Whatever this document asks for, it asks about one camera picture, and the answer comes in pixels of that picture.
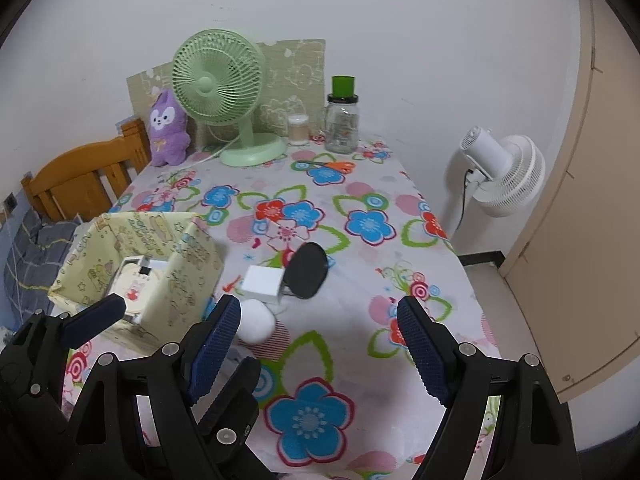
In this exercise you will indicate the black oval tray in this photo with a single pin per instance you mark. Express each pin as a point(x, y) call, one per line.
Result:
point(306, 271)

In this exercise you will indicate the wooden bed headboard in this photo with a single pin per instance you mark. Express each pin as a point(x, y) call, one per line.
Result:
point(79, 182)

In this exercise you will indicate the white clip fan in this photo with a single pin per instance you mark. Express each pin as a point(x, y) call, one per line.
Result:
point(505, 175)

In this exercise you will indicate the white 45W charger box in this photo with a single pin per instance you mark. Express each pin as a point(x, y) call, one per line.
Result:
point(263, 283)

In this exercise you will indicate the yellow cartoon storage box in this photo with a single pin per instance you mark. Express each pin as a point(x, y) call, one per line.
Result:
point(180, 238)

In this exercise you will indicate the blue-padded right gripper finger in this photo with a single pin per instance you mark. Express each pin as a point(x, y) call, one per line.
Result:
point(533, 434)

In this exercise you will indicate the white egg-shaped object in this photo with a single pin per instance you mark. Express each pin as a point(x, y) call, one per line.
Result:
point(257, 323)

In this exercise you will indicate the cotton swab container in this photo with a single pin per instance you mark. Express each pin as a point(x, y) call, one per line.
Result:
point(298, 129)

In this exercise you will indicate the white remote control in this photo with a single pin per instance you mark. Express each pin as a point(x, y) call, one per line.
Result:
point(136, 280)

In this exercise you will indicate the purple plush toy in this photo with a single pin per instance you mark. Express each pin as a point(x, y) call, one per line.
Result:
point(169, 140)

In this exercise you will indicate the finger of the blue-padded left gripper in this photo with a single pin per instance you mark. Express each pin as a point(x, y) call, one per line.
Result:
point(134, 419)

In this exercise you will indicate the green desk fan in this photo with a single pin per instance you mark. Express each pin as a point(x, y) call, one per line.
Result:
point(217, 76)

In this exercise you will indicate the glass jar green lid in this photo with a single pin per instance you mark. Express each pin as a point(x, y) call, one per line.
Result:
point(339, 119)

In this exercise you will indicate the beige cabinet door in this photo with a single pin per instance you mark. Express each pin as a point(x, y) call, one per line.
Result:
point(575, 269)

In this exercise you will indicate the grey plaid bedding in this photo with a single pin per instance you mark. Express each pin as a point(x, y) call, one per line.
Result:
point(33, 250)

